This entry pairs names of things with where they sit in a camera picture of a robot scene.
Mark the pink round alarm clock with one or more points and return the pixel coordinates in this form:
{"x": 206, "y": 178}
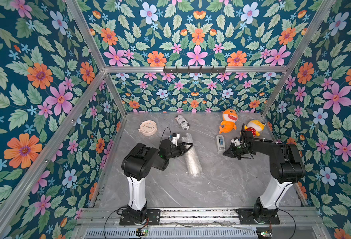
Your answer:
{"x": 148, "y": 128}

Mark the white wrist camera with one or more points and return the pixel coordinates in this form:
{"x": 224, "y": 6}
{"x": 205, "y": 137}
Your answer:
{"x": 174, "y": 138}
{"x": 236, "y": 142}

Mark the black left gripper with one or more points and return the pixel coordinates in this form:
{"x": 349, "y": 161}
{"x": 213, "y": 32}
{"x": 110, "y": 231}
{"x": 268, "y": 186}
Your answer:
{"x": 181, "y": 150}

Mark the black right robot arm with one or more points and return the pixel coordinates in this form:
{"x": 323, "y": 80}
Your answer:
{"x": 286, "y": 168}

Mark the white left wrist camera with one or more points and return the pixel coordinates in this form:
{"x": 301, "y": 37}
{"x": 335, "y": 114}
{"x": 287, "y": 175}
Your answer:
{"x": 174, "y": 138}

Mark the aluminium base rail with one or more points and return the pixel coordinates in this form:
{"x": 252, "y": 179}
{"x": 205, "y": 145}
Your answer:
{"x": 202, "y": 223}

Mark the white tape dispenser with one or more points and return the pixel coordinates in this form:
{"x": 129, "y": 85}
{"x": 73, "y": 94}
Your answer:
{"x": 220, "y": 143}

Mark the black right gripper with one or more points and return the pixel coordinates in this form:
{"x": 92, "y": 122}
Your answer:
{"x": 235, "y": 150}

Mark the yellow plush toy red shorts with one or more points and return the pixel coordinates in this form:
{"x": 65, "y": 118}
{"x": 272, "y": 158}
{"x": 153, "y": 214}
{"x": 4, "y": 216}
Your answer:
{"x": 255, "y": 126}

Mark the orange shark plush toy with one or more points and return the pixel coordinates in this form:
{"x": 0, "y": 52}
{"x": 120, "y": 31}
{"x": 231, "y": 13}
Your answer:
{"x": 229, "y": 119}

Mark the black hook rail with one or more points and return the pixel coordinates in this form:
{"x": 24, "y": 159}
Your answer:
{"x": 197, "y": 69}

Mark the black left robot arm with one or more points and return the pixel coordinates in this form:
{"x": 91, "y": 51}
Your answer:
{"x": 137, "y": 166}

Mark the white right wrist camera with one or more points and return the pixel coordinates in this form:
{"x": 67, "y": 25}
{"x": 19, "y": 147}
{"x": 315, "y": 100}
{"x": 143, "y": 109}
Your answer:
{"x": 236, "y": 142}

